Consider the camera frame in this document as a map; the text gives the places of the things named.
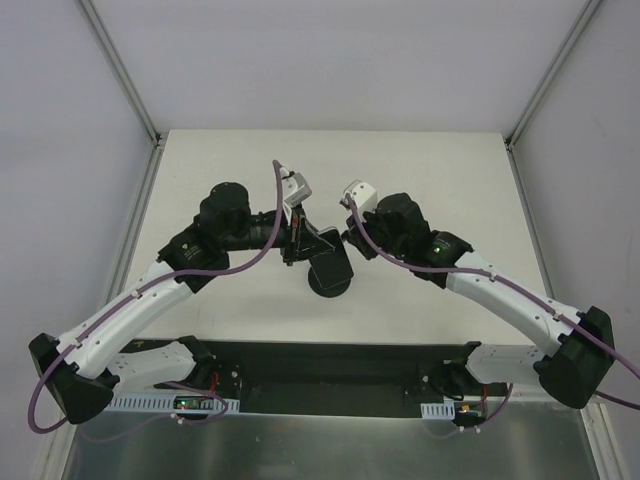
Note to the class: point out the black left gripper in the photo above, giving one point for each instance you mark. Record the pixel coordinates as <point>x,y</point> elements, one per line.
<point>296,237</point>

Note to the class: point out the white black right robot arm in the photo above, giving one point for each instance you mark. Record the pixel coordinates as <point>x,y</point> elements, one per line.
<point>571,351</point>

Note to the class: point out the black phone stand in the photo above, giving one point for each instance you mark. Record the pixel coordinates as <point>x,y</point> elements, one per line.
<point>331,292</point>

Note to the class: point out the shiny metal front panel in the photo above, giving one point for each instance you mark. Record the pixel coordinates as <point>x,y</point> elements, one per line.
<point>527,439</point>

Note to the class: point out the aluminium table rail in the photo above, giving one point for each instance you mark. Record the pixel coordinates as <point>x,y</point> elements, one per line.
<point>130,240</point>
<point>531,226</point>

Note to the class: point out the aluminium right table rail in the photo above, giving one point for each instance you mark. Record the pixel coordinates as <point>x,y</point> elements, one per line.
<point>531,226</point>

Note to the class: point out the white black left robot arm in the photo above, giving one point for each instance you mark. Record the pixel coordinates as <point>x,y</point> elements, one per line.
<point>85,368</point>

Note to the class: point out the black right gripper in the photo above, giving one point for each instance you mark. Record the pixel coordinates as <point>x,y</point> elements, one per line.
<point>360,235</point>

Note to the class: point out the aluminium left frame post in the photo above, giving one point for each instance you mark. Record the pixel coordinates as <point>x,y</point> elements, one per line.
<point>109,50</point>

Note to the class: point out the white slotted left cable duct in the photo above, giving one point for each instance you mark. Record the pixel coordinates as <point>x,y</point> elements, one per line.
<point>172,403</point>

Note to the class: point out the aluminium left table rail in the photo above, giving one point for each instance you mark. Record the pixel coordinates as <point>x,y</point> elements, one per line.
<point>130,240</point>

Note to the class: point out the white slotted right cable duct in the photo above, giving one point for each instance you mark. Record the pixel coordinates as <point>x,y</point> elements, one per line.
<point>445,410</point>

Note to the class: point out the aluminium right frame post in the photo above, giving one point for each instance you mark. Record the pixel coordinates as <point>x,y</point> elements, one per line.
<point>577,31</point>

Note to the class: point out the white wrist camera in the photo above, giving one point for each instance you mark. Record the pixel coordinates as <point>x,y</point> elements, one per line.
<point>295,191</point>
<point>362,194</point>

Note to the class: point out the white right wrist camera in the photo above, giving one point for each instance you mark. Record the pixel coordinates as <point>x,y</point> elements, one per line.
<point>362,194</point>

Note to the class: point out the white slotted cable duct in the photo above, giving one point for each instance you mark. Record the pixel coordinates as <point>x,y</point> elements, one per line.
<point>172,403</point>
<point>445,410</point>

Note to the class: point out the aluminium frame post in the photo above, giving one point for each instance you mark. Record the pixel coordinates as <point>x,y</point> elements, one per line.
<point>577,31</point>
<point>109,50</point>

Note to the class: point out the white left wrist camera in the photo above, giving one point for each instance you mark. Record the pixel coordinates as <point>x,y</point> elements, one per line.
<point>295,191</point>

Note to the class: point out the light blue smartphone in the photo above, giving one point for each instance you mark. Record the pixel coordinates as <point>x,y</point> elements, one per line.
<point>332,268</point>

